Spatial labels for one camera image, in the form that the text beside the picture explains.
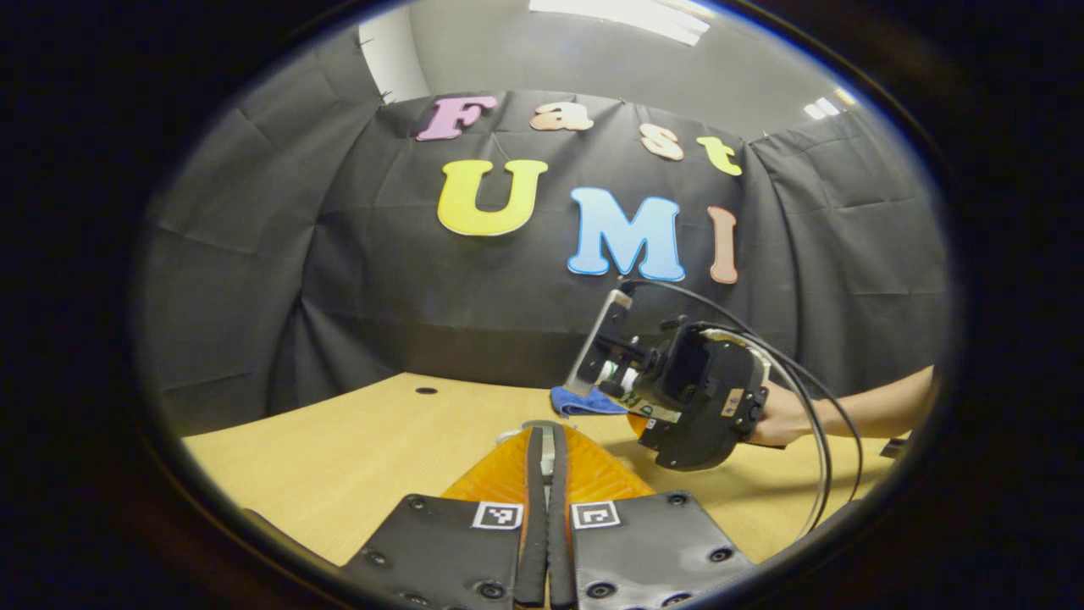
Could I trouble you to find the black cable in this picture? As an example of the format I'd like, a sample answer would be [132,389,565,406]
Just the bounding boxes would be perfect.
[621,278,866,502]
[701,322,836,540]

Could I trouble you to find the blue cloth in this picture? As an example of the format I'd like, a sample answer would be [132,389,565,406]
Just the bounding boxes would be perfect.
[550,385,630,419]

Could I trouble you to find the white cable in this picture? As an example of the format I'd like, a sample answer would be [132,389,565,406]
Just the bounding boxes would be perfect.
[718,329,831,540]

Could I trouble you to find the ceiling light panel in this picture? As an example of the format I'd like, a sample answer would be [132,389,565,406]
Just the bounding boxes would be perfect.
[802,87,858,120]
[528,0,712,47]

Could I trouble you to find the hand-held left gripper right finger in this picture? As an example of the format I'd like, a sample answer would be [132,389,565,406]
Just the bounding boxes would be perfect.
[549,426,755,610]

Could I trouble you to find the black backdrop cloth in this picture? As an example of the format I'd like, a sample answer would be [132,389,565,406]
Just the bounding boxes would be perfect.
[140,34,949,437]

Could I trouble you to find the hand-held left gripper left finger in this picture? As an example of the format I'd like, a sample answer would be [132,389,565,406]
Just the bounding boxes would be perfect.
[343,424,550,610]

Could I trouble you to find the white green-label water bottle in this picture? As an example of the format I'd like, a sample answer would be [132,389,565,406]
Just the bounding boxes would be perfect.
[597,360,683,424]

